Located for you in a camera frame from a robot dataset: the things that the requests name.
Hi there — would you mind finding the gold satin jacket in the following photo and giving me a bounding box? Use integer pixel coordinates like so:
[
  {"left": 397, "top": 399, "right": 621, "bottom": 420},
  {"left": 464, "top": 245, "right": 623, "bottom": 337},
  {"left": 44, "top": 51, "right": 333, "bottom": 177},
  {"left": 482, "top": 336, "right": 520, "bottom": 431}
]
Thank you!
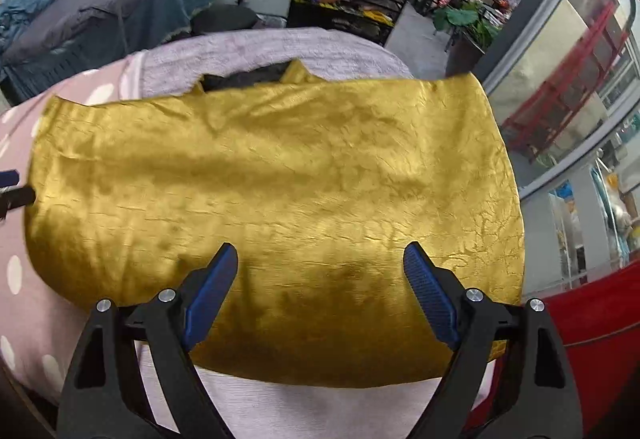
[{"left": 25, "top": 75, "right": 525, "bottom": 388}]

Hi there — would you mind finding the red box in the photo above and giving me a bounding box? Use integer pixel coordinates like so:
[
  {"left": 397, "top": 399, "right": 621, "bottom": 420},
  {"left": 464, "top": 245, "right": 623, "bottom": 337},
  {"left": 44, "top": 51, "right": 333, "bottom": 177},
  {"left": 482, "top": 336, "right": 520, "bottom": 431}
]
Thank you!
[{"left": 463, "top": 263, "right": 639, "bottom": 438}]

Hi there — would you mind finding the pink polka dot bedsheet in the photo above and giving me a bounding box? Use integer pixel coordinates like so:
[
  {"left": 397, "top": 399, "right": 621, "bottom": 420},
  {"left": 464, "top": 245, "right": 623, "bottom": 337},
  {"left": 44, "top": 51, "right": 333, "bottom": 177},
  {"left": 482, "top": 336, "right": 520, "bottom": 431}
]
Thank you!
[{"left": 0, "top": 52, "right": 146, "bottom": 402}]

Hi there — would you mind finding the mauve knitted blanket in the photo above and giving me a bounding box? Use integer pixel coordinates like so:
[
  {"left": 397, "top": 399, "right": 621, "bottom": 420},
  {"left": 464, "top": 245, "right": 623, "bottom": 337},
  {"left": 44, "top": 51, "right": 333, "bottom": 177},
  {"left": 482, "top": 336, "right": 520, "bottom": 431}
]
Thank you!
[{"left": 119, "top": 28, "right": 438, "bottom": 438}]

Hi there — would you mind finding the blue crumpled cloth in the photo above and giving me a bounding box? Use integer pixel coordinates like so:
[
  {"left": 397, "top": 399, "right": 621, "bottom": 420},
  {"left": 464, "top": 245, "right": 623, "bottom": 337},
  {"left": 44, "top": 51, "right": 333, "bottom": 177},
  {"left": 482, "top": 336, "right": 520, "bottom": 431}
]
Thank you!
[{"left": 0, "top": 0, "right": 55, "bottom": 52}]

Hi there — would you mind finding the grey blue covered bed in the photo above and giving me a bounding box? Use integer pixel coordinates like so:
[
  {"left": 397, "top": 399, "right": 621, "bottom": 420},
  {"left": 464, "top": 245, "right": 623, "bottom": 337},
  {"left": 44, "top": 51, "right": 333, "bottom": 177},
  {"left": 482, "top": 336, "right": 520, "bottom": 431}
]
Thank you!
[{"left": 1, "top": 0, "right": 214, "bottom": 106}]

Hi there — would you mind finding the black round stool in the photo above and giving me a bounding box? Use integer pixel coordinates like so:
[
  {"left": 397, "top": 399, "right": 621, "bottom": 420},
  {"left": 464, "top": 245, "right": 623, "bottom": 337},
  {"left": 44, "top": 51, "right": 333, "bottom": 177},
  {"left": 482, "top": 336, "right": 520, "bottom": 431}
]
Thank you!
[{"left": 191, "top": 4, "right": 258, "bottom": 36}]

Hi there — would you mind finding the red ladder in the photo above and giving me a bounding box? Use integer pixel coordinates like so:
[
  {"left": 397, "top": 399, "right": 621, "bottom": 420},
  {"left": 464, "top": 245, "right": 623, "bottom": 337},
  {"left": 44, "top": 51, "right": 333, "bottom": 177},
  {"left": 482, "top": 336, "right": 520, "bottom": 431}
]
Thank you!
[{"left": 501, "top": 0, "right": 636, "bottom": 162}]

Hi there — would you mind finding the potted green plant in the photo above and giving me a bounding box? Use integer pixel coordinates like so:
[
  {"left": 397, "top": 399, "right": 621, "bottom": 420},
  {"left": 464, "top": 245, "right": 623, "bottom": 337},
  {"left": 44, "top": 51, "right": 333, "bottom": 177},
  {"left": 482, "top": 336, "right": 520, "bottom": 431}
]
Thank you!
[{"left": 433, "top": 6, "right": 500, "bottom": 77}]

